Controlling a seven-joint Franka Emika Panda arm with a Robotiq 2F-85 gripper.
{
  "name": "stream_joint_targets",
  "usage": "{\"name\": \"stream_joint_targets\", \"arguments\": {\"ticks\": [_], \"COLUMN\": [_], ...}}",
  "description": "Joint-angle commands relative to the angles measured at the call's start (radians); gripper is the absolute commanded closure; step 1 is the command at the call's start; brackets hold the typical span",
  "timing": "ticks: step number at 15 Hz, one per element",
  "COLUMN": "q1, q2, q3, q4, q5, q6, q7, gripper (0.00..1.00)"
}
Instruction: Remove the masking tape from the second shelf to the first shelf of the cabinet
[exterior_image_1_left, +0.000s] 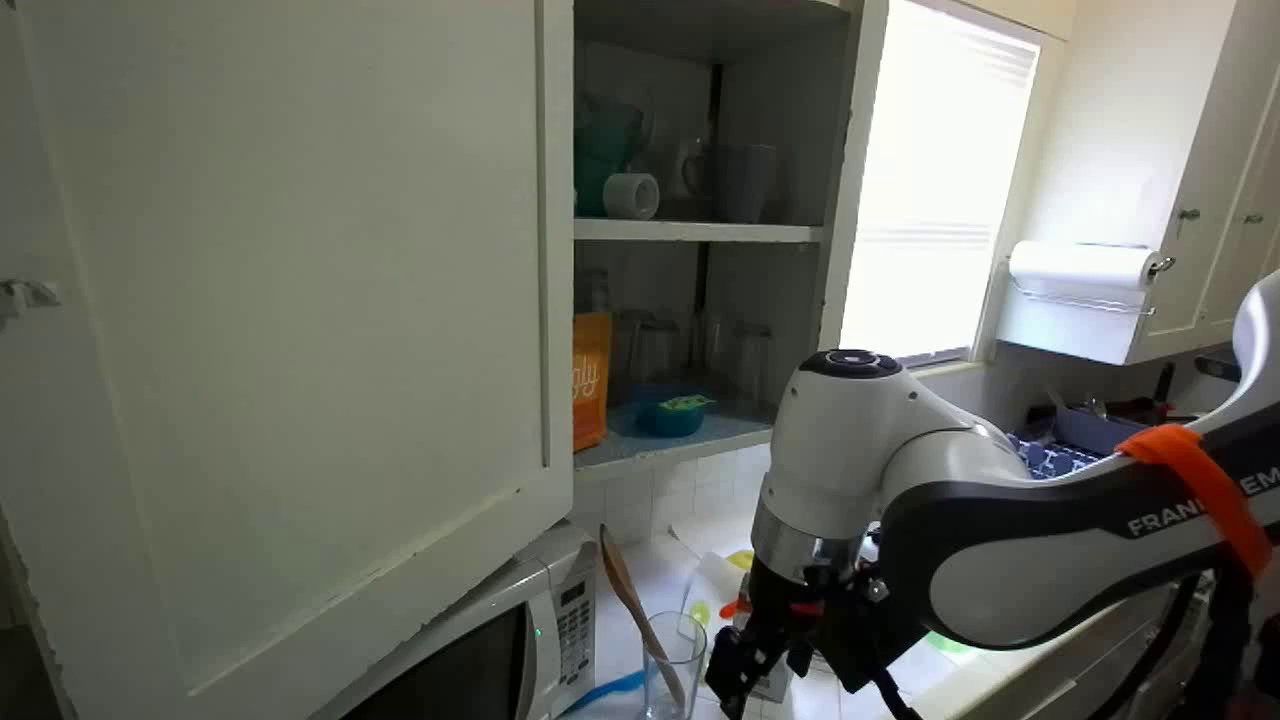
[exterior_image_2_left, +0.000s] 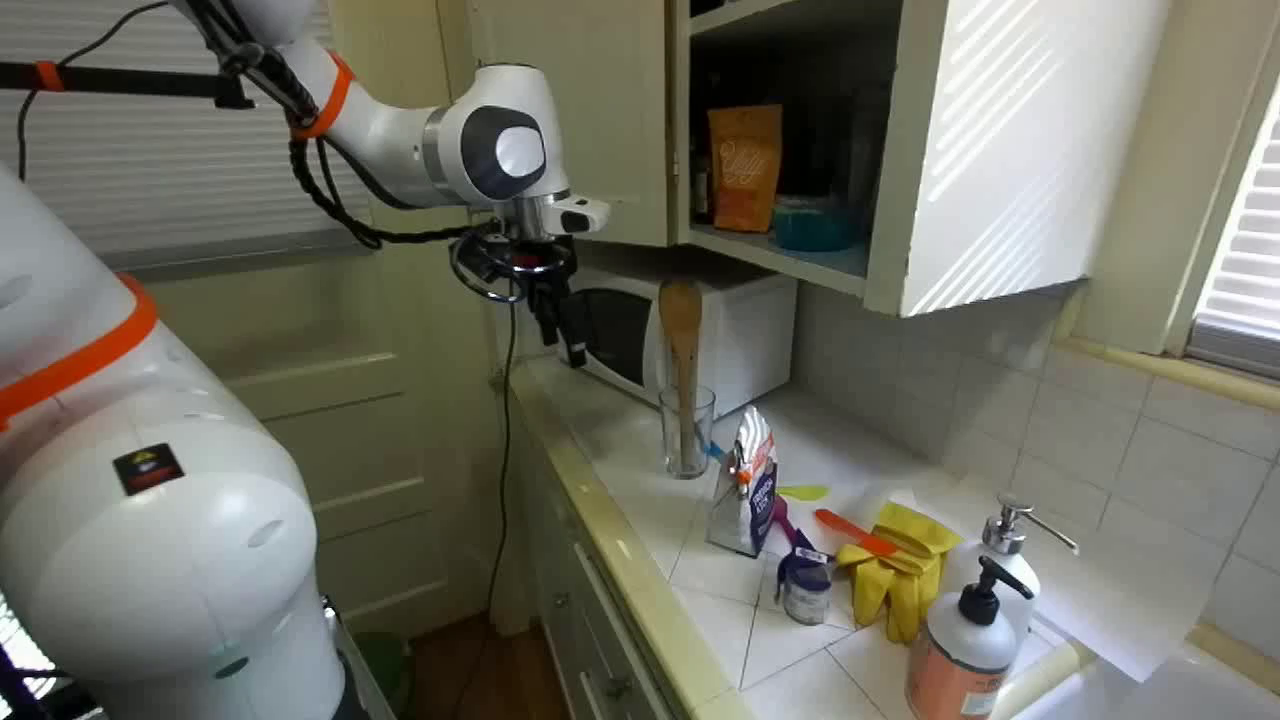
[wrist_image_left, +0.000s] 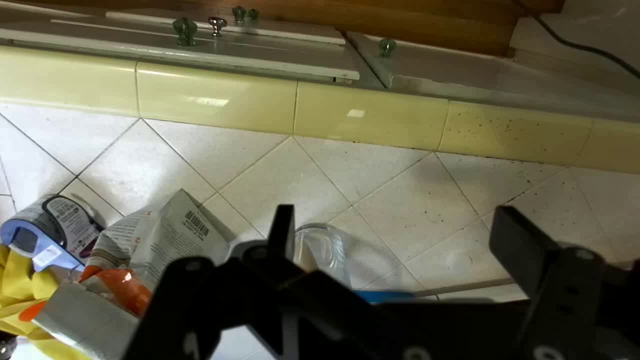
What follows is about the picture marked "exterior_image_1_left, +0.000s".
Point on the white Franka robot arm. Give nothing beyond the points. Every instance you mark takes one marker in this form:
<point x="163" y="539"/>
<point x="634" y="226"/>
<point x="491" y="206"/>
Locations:
<point x="1012" y="520"/>

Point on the wooden spoon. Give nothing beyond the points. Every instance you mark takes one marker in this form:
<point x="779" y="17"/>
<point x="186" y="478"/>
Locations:
<point x="624" y="587"/>

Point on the blue patterned dish rack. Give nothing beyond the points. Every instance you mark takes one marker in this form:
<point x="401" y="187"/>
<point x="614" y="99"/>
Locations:
<point x="1066" y="444"/>

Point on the white wall cabinet with shelves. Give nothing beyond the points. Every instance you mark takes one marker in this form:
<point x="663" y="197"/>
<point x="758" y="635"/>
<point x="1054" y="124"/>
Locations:
<point x="692" y="228"/>

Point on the white cabinet door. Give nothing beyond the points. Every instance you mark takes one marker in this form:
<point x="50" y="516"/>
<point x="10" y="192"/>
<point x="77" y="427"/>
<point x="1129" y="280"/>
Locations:
<point x="292" y="344"/>

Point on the clear drinking glass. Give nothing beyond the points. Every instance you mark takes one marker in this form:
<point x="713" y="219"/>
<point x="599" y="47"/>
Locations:
<point x="749" y="364"/>
<point x="646" y="355"/>

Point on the orange box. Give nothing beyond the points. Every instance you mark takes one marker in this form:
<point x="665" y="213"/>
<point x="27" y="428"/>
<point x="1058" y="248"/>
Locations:
<point x="595" y="383"/>

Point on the clear plastic tumbler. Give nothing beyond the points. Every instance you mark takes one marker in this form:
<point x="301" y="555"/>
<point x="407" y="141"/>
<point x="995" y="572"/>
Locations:
<point x="749" y="181"/>

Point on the clear glass with utensils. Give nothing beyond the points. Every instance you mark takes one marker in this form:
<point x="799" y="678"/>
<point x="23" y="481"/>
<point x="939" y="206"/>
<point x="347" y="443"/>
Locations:
<point x="675" y="675"/>

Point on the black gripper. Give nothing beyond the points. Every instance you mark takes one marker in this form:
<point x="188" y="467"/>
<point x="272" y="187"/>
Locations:
<point x="780" y="613"/>

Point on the clear glass pitcher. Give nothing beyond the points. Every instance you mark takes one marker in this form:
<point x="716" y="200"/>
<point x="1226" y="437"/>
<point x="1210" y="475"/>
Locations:
<point x="691" y="173"/>

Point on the white cabinet with knobs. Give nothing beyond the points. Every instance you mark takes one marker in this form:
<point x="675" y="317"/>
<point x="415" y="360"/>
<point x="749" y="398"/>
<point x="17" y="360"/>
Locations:
<point x="1201" y="161"/>

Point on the white window blind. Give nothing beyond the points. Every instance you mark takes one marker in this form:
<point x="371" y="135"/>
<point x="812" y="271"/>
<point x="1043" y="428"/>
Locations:
<point x="941" y="173"/>

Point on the blue bowl with green lid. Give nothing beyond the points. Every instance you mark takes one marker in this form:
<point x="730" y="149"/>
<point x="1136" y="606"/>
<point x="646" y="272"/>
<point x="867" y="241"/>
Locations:
<point x="670" y="414"/>

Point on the white microwave oven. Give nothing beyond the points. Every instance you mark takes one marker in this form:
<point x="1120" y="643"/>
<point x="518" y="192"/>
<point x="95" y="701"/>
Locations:
<point x="532" y="624"/>

